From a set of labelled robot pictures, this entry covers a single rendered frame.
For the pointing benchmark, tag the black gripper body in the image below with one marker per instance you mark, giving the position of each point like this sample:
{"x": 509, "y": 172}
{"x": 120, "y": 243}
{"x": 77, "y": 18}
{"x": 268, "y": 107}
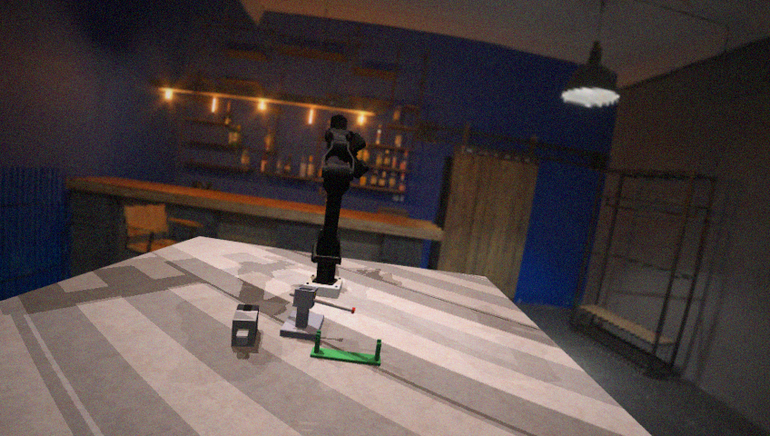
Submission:
{"x": 360, "y": 168}

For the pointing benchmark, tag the green u-shaped bracket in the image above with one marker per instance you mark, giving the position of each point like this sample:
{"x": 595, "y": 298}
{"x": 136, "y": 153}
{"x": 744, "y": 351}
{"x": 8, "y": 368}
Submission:
{"x": 340, "y": 356}

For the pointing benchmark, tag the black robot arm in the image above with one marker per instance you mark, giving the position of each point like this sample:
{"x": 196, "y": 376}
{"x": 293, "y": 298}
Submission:
{"x": 336, "y": 182}

